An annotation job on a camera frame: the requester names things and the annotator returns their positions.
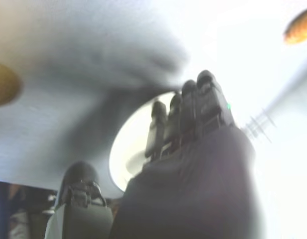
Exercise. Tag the small orange toy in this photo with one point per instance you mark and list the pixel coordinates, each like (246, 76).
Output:
(298, 30)

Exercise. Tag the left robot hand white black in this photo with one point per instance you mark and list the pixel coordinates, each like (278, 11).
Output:
(193, 186)

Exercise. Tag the brown round disc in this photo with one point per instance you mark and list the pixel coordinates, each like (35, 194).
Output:
(4, 84)

